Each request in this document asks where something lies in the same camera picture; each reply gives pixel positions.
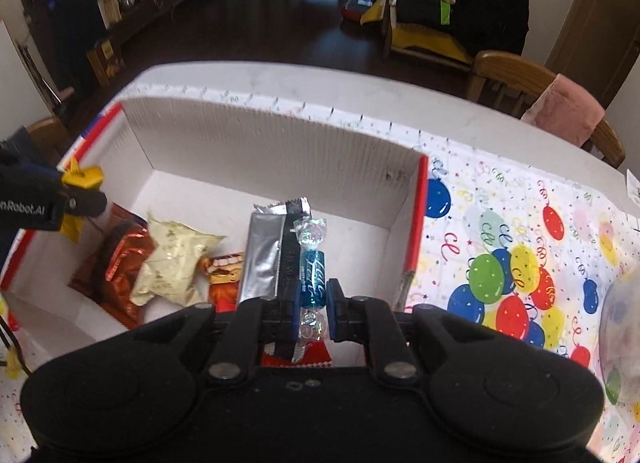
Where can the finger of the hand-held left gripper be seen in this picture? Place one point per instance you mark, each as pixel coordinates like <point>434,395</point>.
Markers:
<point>30,168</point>
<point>85,203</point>

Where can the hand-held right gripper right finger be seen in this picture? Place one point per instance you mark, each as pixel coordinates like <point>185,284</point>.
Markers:
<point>332,308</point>

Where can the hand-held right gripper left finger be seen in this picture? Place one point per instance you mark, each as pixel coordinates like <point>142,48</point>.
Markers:
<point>296,303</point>

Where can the yellow packet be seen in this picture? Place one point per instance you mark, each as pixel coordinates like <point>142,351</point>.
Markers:
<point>82,177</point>

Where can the blue candy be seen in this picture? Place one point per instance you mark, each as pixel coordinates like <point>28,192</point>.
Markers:
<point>312,275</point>

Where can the silver foil snack bar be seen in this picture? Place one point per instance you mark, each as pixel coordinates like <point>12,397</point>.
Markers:
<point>265,258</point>

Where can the orange-brown foil packet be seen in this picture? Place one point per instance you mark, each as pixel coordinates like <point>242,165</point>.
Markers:
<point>117,263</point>

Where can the red snack packet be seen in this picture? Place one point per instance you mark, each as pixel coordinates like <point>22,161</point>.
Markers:
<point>222,293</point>

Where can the cream gold foil packet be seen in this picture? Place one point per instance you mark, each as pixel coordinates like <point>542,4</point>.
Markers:
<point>172,258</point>

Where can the red cardboard box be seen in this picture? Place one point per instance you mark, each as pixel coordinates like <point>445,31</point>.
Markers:
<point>280,143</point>

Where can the blue jeans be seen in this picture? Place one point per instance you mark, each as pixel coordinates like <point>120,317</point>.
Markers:
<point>20,139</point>

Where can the white cabinet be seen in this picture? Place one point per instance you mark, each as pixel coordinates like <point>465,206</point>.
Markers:
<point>15,88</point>

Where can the small brown cardboard box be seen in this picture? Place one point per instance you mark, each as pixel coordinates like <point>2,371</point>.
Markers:
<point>105,60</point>

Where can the black cabinet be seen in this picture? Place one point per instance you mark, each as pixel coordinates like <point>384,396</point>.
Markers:
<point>60,28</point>

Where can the paper bag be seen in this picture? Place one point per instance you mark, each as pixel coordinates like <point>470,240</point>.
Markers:
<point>107,3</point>

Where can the balloon print tablecloth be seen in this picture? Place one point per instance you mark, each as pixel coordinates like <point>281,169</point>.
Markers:
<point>500,223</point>

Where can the wooden bench with yellow cushion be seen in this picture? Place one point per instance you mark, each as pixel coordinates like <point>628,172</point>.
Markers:
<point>425,40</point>

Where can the plastic bag in round tub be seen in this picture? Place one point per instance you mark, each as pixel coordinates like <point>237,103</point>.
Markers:
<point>624,338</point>

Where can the red and blue toy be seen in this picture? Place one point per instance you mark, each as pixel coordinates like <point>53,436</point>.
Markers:
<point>357,5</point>

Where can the pink cloth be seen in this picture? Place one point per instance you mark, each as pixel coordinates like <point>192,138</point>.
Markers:
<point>565,110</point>

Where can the small clear packet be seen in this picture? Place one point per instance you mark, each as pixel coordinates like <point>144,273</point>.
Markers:
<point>633,188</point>

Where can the wooden door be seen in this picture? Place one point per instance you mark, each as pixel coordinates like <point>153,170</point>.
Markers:
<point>600,18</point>

